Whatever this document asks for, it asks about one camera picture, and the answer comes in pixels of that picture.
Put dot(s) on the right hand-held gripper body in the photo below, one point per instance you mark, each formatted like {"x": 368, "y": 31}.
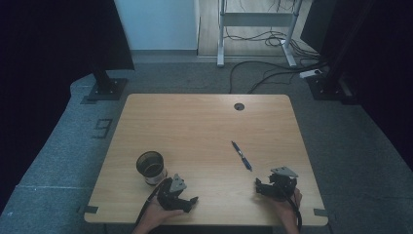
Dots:
{"x": 281, "y": 183}

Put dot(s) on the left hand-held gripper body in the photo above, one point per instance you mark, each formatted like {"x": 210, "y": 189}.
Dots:
{"x": 172, "y": 193}

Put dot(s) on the person's left hand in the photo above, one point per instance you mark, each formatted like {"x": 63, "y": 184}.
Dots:
{"x": 159, "y": 213}

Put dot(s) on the person's right hand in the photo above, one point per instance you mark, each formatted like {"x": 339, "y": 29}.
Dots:
{"x": 285, "y": 208}

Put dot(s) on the blue pen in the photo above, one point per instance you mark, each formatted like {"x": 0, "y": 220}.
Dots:
{"x": 242, "y": 156}

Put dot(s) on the black mesh pen holder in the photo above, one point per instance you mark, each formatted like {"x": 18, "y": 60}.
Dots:
{"x": 151, "y": 167}

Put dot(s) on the white power strip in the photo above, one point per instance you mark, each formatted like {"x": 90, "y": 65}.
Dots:
{"x": 310, "y": 73}

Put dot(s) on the black curtain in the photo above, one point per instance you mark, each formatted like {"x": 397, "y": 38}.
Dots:
{"x": 370, "y": 58}
{"x": 48, "y": 65}

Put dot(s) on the black stand with base plate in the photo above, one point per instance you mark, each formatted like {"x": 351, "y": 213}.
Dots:
{"x": 326, "y": 86}
{"x": 107, "y": 87}

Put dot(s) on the white metal desk frame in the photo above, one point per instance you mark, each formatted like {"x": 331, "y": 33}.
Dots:
{"x": 256, "y": 19}

